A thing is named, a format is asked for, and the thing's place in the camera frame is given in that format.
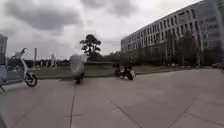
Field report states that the grass strip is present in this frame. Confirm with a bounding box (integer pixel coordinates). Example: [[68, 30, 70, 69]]
[[33, 64, 188, 80]]

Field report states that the dark scooter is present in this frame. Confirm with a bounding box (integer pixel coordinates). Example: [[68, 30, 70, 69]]
[[114, 63, 137, 81]]

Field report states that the dark tree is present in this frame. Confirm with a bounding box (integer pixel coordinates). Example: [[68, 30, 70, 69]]
[[79, 33, 102, 61]]

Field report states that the grey stone slab plaza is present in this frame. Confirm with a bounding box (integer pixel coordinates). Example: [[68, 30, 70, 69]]
[[0, 68, 224, 128]]

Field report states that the row of trees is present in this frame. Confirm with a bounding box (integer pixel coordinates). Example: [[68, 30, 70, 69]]
[[133, 30, 202, 67]]

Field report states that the pole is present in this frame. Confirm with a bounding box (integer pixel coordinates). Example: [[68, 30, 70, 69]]
[[33, 47, 38, 69]]

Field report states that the long grey office building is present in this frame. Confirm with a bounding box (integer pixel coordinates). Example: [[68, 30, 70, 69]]
[[120, 0, 224, 67]]

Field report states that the white scooter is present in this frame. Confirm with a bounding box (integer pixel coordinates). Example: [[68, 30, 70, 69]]
[[0, 47, 38, 92]]

